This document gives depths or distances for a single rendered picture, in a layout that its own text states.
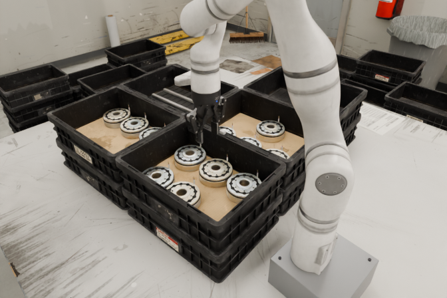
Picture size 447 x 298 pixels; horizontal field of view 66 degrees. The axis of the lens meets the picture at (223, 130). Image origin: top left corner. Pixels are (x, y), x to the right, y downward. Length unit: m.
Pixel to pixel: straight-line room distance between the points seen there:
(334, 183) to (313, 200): 0.06
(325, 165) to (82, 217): 0.81
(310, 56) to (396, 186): 0.88
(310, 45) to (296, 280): 0.56
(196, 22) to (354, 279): 0.69
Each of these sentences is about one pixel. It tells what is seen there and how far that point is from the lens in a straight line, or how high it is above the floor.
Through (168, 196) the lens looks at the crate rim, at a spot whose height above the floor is 0.93.
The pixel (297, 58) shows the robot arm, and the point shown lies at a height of 1.32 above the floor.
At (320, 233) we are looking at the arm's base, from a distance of 0.80.
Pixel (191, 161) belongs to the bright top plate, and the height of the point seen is 0.86.
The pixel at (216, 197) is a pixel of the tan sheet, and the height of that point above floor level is 0.83.
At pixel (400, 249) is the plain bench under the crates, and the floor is 0.70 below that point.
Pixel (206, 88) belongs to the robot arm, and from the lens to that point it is 0.84.
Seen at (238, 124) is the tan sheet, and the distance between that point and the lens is 1.32.
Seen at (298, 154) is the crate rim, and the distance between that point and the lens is 1.02.
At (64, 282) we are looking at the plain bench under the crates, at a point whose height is 0.70.
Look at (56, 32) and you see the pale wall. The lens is 4.30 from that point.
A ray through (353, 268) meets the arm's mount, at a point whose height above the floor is 0.80.
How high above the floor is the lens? 1.53
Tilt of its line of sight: 33 degrees down
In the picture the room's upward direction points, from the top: straight up
